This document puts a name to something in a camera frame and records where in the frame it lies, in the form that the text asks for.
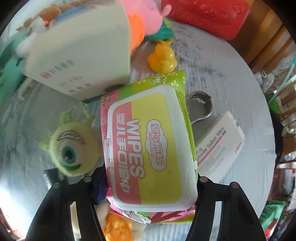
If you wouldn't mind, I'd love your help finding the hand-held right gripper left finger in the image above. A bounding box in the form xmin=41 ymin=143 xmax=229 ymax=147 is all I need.
xmin=25 ymin=162 xmax=109 ymax=241

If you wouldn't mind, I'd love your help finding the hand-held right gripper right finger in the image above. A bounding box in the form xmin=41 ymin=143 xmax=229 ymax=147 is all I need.
xmin=185 ymin=174 xmax=264 ymax=241

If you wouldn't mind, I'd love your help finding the green pink wipes pack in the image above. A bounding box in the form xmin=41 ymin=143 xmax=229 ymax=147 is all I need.
xmin=100 ymin=70 xmax=199 ymax=225

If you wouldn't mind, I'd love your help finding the white box with green band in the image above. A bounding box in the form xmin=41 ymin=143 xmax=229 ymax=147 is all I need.
xmin=23 ymin=3 xmax=132 ymax=102

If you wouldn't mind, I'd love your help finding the teal plush toy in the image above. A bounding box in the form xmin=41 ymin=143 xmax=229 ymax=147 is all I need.
xmin=0 ymin=30 xmax=30 ymax=79

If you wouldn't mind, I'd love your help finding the white medicine box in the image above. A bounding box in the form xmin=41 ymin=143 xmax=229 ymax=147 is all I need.
xmin=195 ymin=111 xmax=245 ymax=183

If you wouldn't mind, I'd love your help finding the green one-eyed monster plush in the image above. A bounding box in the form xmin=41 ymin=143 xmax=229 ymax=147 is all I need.
xmin=39 ymin=108 xmax=103 ymax=178

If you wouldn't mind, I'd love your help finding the metal clip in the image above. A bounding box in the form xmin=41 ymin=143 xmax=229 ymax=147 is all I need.
xmin=187 ymin=91 xmax=213 ymax=123

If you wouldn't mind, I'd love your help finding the yellow toy duck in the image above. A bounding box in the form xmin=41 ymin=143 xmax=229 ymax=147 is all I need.
xmin=148 ymin=39 xmax=177 ymax=72

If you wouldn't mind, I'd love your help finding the red small suitcase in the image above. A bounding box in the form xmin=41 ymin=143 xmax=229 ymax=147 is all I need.
xmin=161 ymin=0 xmax=251 ymax=41

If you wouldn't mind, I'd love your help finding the white rabbit plush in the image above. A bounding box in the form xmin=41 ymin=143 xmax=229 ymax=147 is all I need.
xmin=16 ymin=17 xmax=47 ymax=57

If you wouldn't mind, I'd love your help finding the pink pig plush orange dress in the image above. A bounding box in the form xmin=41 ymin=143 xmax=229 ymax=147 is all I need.
xmin=116 ymin=0 xmax=172 ymax=55

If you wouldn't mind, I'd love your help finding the brown bear plush striped shirt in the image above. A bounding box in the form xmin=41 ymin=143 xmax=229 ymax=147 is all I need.
xmin=37 ymin=3 xmax=63 ymax=21

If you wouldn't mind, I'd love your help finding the broom with teal handle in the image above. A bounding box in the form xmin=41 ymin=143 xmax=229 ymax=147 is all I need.
xmin=268 ymin=56 xmax=296 ymax=102

